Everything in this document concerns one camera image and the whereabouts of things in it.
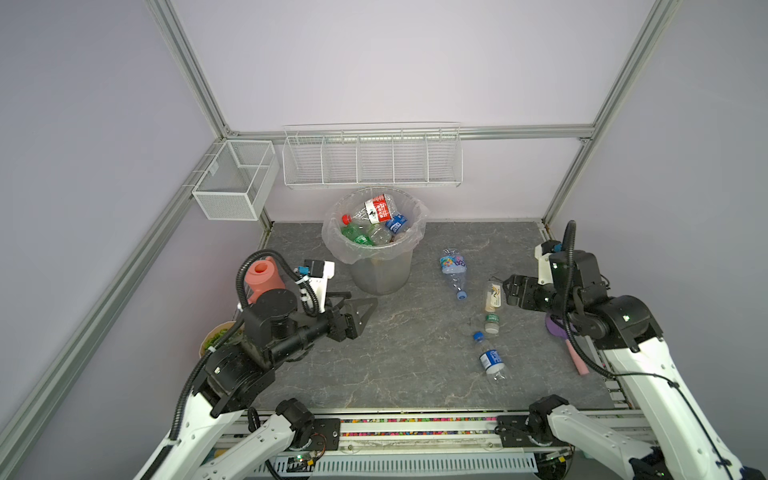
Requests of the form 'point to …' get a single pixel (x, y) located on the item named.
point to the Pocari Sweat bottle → (395, 223)
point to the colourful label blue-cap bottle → (454, 264)
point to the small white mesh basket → (239, 180)
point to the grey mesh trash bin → (378, 228)
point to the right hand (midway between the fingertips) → (521, 283)
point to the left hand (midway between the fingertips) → (364, 302)
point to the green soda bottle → (359, 234)
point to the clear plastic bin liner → (353, 252)
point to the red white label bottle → (379, 209)
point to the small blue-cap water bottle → (491, 358)
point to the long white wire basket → (380, 155)
